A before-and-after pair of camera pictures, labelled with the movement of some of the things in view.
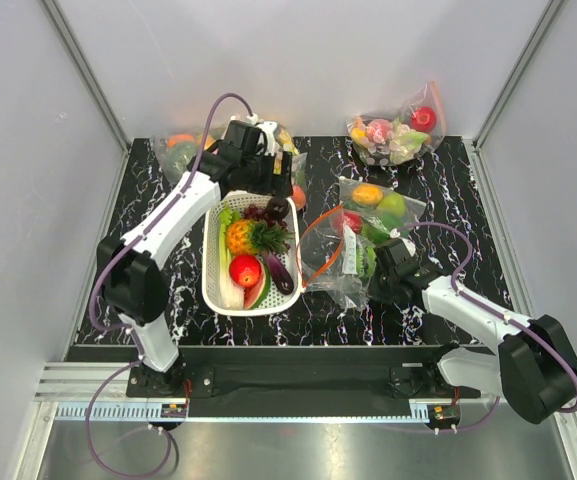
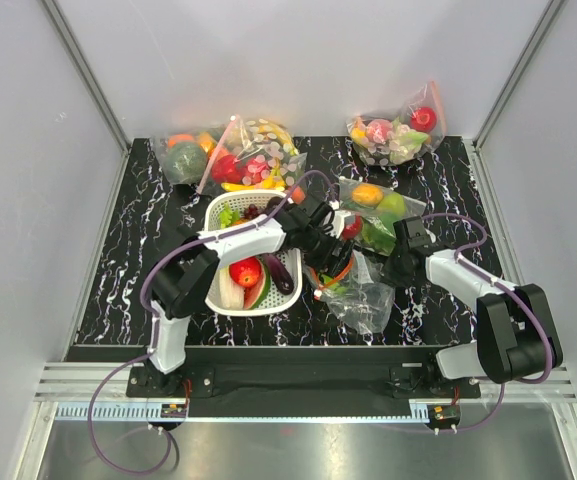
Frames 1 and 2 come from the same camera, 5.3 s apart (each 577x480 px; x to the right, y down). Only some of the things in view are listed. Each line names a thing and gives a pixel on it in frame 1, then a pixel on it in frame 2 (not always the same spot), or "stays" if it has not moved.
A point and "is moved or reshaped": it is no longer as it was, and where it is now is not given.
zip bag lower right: x=375 y=212 stays
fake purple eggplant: x=279 y=276 stays
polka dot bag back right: x=403 y=133 stays
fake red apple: x=245 y=270 stays
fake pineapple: x=245 y=237 is moved or reshaped
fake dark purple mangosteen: x=277 y=208 stays
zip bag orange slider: x=305 y=235 -> x=319 y=291
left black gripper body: x=260 y=178 -> x=318 y=249
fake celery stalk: x=231 y=295 stays
